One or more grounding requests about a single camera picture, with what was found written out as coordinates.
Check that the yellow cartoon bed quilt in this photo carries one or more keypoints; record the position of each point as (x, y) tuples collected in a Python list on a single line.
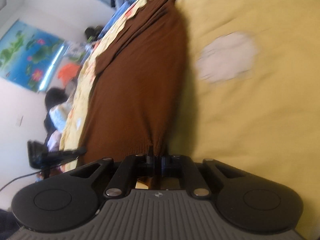
[(251, 99)]

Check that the blue quilted blanket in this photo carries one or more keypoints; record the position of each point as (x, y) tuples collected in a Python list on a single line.
[(115, 17)]

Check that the brown knit sweater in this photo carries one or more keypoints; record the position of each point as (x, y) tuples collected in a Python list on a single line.
[(139, 79)]

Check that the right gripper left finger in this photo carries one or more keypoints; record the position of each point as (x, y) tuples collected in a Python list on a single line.
[(133, 169)]

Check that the orange cloth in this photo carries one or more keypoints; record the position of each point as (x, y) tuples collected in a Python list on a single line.
[(68, 72)]

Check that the white cloth bundle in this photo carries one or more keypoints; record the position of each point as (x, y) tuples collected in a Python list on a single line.
[(59, 115)]

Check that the lotus flower wall picture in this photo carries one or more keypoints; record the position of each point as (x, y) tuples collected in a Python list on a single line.
[(30, 56)]

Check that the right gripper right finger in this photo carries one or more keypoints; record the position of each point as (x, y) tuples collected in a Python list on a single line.
[(190, 179)]

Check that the dark plush toy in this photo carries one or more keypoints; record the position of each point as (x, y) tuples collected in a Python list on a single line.
[(92, 34)]

